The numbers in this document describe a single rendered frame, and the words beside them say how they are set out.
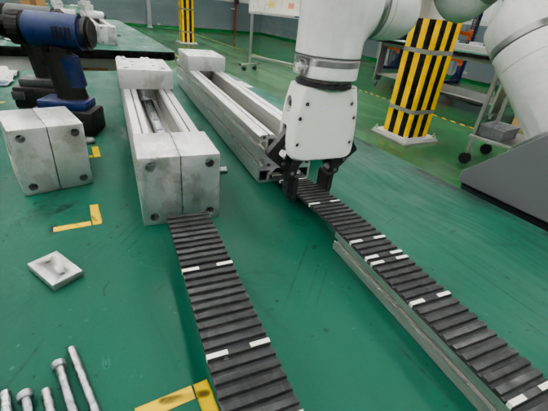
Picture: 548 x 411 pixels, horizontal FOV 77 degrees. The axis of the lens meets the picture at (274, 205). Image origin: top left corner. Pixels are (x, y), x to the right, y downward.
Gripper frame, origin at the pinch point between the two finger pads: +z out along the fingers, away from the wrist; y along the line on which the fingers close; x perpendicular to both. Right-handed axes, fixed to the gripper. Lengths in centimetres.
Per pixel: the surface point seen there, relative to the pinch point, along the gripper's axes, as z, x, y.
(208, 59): -9, 65, 0
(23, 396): 2.1, -22.0, -33.8
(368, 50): 58, 865, 666
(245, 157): 1.0, 14.3, -5.1
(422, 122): 63, 214, 254
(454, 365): 2.2, -30.7, -1.4
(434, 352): 2.3, -29.0, -2.1
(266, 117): -3.8, 23.4, 2.1
